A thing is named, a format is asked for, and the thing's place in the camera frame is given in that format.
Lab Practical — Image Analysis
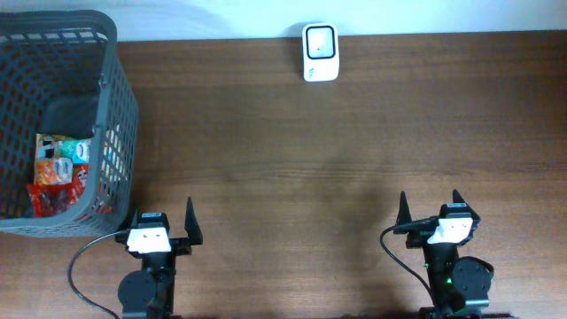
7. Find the white barcode scanner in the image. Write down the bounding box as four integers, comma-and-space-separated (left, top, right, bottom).
302, 23, 340, 82

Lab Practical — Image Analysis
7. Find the grey plastic mesh basket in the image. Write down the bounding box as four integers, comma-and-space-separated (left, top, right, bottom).
1, 11, 139, 237

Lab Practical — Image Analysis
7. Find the teal tissue pack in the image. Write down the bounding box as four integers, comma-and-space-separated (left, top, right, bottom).
59, 138, 91, 164

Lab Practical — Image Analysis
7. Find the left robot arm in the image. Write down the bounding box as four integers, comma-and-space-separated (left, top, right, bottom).
115, 198, 203, 319

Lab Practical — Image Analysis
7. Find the orange tissue pack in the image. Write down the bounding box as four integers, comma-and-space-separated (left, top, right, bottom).
34, 158, 74, 185

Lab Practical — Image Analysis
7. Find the yellow snack bag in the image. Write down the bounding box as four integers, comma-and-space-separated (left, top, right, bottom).
35, 134, 67, 161

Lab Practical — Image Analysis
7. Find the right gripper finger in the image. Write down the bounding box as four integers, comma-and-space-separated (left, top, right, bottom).
395, 191, 412, 226
452, 189, 466, 205

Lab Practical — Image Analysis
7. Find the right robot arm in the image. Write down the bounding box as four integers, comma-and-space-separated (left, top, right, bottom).
393, 190, 494, 318

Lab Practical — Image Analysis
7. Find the red Hacks candy bag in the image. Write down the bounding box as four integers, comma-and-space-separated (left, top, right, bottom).
27, 164, 89, 218

